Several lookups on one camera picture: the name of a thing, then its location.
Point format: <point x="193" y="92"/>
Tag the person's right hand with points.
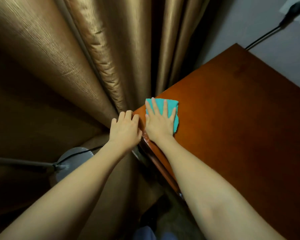
<point x="159" y="125"/>

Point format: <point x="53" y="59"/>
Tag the person's left hand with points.
<point x="124" y="132"/>

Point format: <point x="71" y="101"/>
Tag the teal cleaning cloth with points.
<point x="171" y="105"/>

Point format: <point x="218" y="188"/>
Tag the person's left forearm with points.
<point x="60" y="202"/>

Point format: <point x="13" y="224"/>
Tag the person's right forearm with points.
<point x="220" y="197"/>

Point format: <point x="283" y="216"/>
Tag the reddish wooden desk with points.
<point x="240" y="127"/>

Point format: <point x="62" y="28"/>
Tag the person's blue trousers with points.
<point x="152" y="233"/>

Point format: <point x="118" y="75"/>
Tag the beige padded stool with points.
<point x="115" y="197"/>

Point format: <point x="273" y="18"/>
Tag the brown curtain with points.
<point x="65" y="57"/>

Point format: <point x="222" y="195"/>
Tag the white wall outlet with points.
<point x="297" y="5"/>

